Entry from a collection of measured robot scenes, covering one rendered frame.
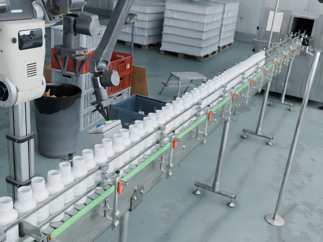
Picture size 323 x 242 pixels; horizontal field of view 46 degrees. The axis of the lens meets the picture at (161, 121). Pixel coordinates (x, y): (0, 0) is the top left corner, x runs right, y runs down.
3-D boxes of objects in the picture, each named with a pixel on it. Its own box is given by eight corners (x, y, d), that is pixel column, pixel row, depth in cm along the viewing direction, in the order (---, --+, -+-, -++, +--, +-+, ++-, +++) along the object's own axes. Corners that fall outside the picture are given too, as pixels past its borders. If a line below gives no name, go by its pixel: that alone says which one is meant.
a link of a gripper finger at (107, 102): (117, 118, 169) (112, 98, 167) (108, 123, 163) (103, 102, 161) (105, 119, 173) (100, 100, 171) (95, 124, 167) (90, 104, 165)
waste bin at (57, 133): (59, 166, 347) (59, 101, 323) (23, 152, 364) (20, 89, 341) (90, 149, 385) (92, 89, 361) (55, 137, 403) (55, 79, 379)
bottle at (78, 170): (65, 202, 128) (65, 160, 122) (74, 194, 134) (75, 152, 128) (81, 207, 127) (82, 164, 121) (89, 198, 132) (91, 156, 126)
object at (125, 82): (108, 96, 475) (109, 79, 466) (81, 90, 489) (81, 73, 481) (131, 86, 527) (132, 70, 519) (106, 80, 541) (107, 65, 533)
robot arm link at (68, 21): (70, 11, 130) (59, 12, 125) (86, 14, 127) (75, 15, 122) (69, 31, 132) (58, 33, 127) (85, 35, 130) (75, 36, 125)
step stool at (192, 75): (184, 92, 601) (188, 66, 586) (204, 105, 551) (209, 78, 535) (158, 93, 580) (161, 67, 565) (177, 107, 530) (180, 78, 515)
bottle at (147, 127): (147, 156, 166) (150, 122, 160) (135, 152, 168) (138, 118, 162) (153, 151, 171) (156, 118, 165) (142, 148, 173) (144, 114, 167)
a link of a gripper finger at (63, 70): (68, 78, 131) (68, 51, 127) (52, 73, 133) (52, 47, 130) (80, 74, 136) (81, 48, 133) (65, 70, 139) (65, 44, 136)
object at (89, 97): (81, 114, 412) (81, 94, 404) (50, 106, 424) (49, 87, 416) (108, 99, 466) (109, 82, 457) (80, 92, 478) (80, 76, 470)
